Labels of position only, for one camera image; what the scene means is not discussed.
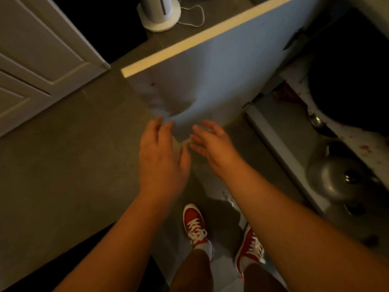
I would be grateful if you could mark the person's right hand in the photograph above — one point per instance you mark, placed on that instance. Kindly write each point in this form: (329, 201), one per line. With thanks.
(218, 152)

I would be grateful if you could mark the person's left hand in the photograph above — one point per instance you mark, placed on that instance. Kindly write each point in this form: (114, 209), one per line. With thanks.
(159, 170)

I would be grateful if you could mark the person's right thumb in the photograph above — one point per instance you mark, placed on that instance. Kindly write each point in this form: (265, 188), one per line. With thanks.
(199, 148)

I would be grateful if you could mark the person's left thumb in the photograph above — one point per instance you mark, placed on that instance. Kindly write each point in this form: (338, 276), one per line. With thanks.
(185, 156)

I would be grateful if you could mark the person's left forearm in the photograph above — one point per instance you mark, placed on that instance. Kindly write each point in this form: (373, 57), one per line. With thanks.
(121, 246)

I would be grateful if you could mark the person's right forearm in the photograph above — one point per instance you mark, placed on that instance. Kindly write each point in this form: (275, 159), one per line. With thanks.
(297, 240)

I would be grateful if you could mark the person's left red sneaker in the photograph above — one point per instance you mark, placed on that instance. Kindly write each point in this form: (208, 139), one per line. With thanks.
(194, 223)

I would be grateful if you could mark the person's red sneaker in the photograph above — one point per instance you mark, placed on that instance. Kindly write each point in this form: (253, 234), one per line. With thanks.
(194, 223)
(250, 246)

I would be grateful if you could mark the white cabinet base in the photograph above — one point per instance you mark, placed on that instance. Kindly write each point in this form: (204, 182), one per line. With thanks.
(282, 142)

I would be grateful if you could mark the grey cabinet door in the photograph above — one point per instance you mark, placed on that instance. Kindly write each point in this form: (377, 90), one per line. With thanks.
(231, 66)

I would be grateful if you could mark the person's right red sneaker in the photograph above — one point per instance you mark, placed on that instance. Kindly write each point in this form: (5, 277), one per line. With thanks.
(250, 246)

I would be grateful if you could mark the person's left leg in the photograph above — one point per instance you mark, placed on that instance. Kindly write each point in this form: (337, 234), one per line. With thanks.
(193, 273)

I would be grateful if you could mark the person's leg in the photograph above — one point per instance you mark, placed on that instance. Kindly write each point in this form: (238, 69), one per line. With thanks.
(193, 273)
(263, 279)

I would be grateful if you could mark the metal ladle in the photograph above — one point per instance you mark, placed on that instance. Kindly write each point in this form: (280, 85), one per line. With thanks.
(317, 121)

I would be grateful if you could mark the metal pot lid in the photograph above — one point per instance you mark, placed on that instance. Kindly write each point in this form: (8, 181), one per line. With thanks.
(334, 176)

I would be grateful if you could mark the person's right leg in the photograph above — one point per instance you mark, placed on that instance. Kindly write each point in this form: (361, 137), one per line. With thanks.
(263, 279)

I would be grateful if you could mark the white cabinet shelf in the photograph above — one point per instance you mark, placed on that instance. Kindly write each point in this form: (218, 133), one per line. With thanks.
(361, 145)

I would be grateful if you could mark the black cooking pan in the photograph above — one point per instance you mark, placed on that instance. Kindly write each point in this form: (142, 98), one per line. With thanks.
(349, 79)

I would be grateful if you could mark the white panelled door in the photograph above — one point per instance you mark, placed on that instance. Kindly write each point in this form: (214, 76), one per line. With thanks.
(39, 57)

